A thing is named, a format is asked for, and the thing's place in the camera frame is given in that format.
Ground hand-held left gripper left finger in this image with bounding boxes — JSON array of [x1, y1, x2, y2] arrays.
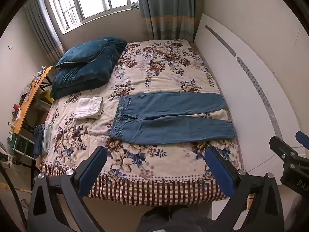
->
[[27, 146, 108, 232]]

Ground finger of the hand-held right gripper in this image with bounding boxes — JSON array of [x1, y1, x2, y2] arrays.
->
[[269, 135, 300, 161], [295, 130, 309, 148]]

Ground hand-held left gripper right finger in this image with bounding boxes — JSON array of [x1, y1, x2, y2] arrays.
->
[[205, 146, 285, 232]]

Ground blue denim pants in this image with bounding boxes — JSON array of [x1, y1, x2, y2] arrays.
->
[[109, 92, 236, 145]]

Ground pale blue folded pants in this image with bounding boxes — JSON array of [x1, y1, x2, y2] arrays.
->
[[42, 123, 53, 154]]

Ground white folded pants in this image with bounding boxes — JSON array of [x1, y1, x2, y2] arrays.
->
[[74, 97, 104, 120]]

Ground dark denim folded pants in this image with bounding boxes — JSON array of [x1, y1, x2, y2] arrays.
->
[[32, 124, 46, 156]]

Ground person's dark trouser legs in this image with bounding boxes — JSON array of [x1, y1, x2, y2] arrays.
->
[[135, 206, 215, 232]]

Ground green storage rack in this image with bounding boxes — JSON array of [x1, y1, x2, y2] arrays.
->
[[8, 133, 35, 160]]

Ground yellow box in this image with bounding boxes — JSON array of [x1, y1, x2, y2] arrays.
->
[[40, 90, 55, 104]]

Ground white headboard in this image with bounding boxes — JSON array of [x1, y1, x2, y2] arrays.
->
[[193, 13, 309, 172]]

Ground orange wooden desk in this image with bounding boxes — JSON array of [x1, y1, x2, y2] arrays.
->
[[13, 65, 53, 134]]

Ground teal folded duvet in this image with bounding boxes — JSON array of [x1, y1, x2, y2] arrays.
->
[[49, 37, 127, 99]]

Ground teal velvet pillow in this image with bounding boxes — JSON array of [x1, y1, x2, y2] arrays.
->
[[55, 39, 108, 68]]

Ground floral bed blanket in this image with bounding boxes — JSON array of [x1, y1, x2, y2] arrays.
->
[[36, 39, 243, 206]]

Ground blue-grey striped curtain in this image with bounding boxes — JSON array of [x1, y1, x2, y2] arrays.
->
[[135, 0, 205, 43], [24, 0, 65, 64]]

